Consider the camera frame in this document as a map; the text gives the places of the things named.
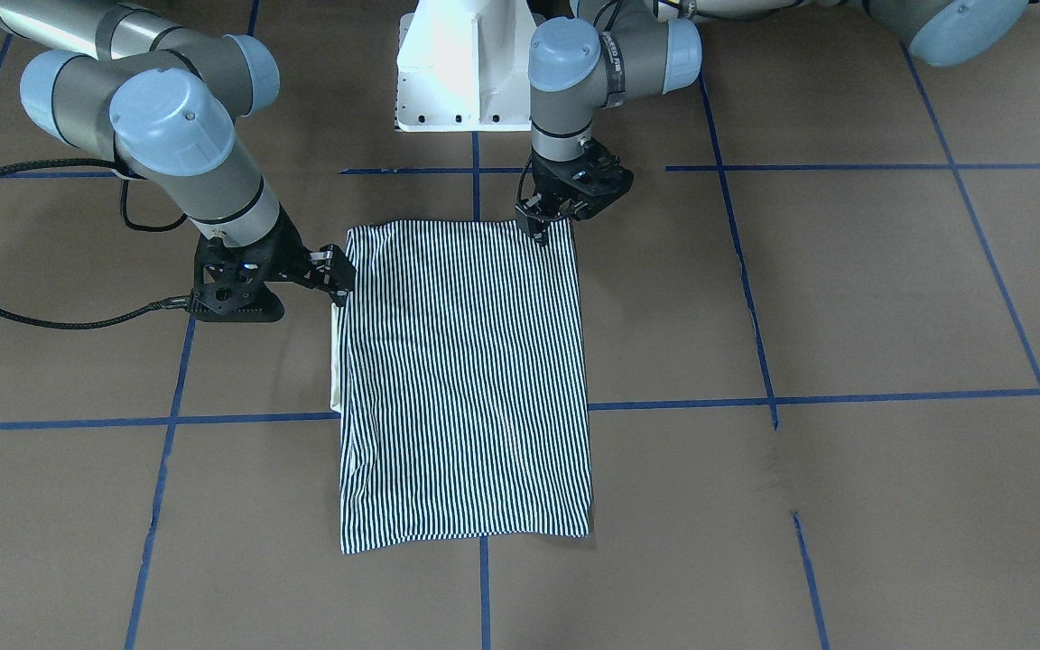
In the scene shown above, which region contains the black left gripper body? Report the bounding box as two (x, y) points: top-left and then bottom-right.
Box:
(516, 140), (635, 233)

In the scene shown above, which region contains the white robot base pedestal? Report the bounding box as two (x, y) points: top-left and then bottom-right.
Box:
(394, 1), (545, 133)

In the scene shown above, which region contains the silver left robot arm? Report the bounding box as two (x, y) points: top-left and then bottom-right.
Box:
(515, 1), (1028, 246)

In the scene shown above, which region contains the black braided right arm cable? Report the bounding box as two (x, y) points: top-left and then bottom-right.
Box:
(0, 159), (196, 330)

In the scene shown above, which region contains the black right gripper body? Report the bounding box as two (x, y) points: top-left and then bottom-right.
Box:
(191, 211), (322, 322)

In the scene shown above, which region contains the navy white striped polo shirt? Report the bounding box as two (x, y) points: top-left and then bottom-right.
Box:
(331, 219), (593, 554)

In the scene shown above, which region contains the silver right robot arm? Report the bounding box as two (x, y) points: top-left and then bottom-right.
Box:
(0, 1), (355, 322)

